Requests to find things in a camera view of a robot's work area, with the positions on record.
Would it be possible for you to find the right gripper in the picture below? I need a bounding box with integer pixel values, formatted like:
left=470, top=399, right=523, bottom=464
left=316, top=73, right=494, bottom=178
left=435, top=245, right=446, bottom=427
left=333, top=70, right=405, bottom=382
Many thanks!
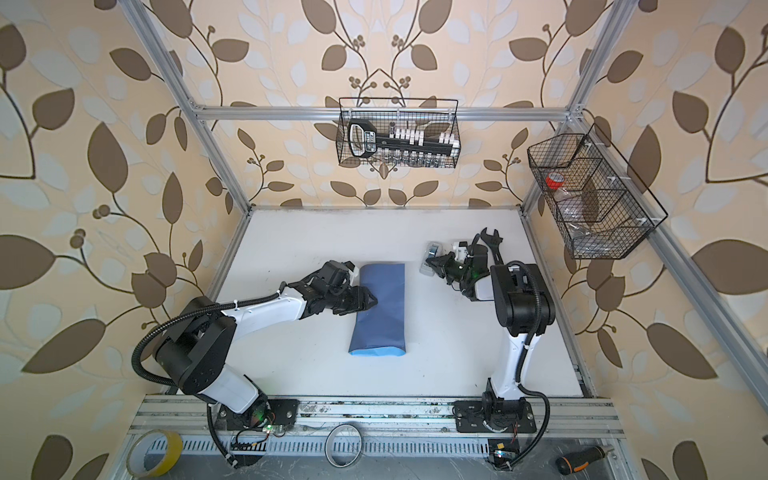
left=427, top=251, right=471, bottom=284

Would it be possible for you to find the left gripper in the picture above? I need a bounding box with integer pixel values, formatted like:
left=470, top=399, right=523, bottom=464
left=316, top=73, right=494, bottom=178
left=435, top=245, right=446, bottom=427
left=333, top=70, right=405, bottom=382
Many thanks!
left=327, top=285, right=382, bottom=313

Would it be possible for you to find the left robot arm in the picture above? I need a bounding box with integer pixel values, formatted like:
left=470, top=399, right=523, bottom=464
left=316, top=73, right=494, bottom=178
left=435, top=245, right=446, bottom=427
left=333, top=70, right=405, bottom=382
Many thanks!
left=131, top=260, right=378, bottom=414

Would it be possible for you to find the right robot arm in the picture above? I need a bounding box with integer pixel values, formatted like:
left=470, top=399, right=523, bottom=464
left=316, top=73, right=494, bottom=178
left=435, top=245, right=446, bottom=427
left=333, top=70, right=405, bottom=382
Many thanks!
left=425, top=244, right=555, bottom=434

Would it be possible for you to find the black adjustable wrench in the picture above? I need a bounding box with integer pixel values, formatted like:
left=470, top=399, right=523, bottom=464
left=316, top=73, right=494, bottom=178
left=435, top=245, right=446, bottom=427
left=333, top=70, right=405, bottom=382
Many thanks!
left=479, top=228, right=505, bottom=265

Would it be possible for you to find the red capped plastic item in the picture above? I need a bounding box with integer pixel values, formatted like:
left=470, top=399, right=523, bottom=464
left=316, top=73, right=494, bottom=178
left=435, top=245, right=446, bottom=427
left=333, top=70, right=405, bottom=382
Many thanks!
left=545, top=172, right=565, bottom=192

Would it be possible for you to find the orange black screwdriver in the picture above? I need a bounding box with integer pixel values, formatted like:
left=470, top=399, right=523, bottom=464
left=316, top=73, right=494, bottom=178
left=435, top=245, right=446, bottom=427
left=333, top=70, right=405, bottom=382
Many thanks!
left=554, top=446, right=614, bottom=475

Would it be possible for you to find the yellow tape roll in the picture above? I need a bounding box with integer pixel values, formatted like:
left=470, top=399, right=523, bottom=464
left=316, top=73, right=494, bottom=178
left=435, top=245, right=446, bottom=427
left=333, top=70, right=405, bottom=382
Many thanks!
left=126, top=429, right=183, bottom=479

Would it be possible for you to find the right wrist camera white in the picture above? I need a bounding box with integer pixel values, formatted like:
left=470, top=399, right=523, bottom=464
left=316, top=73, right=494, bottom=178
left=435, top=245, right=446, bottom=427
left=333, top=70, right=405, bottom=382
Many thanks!
left=452, top=241, right=470, bottom=264

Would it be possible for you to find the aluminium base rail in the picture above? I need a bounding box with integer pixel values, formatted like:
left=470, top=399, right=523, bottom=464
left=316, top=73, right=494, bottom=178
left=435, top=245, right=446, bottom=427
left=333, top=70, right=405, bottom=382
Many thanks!
left=129, top=395, right=626, bottom=457

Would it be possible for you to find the back wire basket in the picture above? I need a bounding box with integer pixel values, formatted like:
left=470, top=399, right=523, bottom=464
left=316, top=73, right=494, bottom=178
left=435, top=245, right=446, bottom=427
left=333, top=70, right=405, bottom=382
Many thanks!
left=335, top=95, right=462, bottom=169

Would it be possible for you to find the wire basket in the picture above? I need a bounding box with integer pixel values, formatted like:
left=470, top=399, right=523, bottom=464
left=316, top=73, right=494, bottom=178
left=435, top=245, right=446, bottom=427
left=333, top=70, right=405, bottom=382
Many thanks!
left=335, top=95, right=462, bottom=169
left=527, top=125, right=668, bottom=260

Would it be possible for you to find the grey ring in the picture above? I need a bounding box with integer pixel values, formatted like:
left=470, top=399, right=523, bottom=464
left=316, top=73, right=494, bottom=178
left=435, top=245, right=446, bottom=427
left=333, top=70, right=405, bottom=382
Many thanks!
left=323, top=422, right=365, bottom=469

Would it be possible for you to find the black socket set rail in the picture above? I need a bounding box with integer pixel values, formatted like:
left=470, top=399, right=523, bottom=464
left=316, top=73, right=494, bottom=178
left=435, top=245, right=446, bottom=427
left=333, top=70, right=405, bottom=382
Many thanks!
left=346, top=120, right=461, bottom=159

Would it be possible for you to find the right wire basket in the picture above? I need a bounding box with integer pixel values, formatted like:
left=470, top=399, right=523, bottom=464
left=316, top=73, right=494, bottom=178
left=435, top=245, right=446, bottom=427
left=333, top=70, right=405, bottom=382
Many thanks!
left=527, top=125, right=668, bottom=260

